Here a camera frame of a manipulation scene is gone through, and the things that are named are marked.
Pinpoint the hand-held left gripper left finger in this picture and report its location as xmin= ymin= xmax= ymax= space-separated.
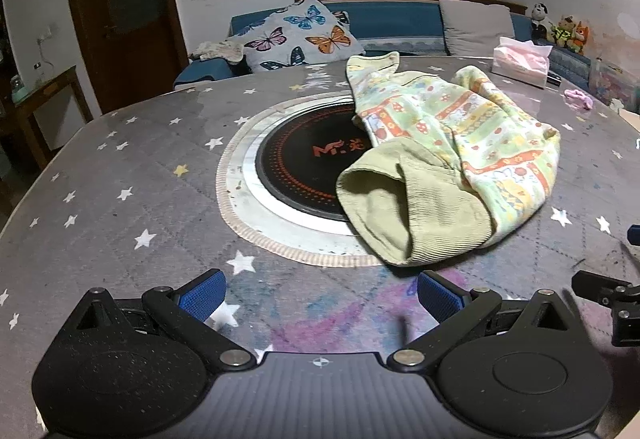
xmin=69 ymin=269 xmax=255 ymax=373

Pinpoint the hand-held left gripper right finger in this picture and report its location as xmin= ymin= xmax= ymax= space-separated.
xmin=387 ymin=270 xmax=581 ymax=375

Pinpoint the printed green child jacket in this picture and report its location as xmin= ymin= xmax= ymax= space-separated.
xmin=336 ymin=51 xmax=561 ymax=267

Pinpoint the pink hair scrunchie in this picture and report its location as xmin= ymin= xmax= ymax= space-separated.
xmin=565 ymin=89 xmax=595 ymax=110

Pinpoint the colourful printed storage box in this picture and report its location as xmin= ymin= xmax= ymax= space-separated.
xmin=590 ymin=59 xmax=640 ymax=112

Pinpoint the grey star-print table cover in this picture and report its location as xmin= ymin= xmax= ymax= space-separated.
xmin=0 ymin=54 xmax=640 ymax=439

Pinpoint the black round induction cooktop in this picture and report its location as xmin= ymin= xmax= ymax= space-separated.
xmin=255 ymin=106 xmax=381 ymax=223

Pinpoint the orange fox plush toy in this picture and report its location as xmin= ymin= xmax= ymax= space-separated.
xmin=571 ymin=21 xmax=590 ymax=55

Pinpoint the pink tissue pack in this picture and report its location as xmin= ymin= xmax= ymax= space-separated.
xmin=491 ymin=37 xmax=554 ymax=90

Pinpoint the bear plush toy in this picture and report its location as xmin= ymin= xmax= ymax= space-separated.
xmin=551 ymin=15 xmax=576 ymax=51

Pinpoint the panda plush toy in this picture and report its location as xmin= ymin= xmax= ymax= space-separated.
xmin=530 ymin=3 xmax=554 ymax=40

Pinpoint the wooden side table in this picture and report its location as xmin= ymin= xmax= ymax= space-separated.
xmin=0 ymin=65 xmax=94 ymax=170

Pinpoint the crumpled beige cloth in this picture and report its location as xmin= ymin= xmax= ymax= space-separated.
xmin=189 ymin=39 xmax=246 ymax=65

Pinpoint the plain grey pillow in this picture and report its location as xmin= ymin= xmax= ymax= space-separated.
xmin=439 ymin=0 xmax=518 ymax=58

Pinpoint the butterfly print pillow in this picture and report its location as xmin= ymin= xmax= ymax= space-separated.
xmin=227 ymin=0 xmax=366 ymax=73

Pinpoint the blue sofa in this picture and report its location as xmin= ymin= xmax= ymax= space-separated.
xmin=173 ymin=0 xmax=593 ymax=90

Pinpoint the dark wooden door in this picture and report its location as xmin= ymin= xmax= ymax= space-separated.
xmin=60 ymin=0 xmax=189 ymax=116

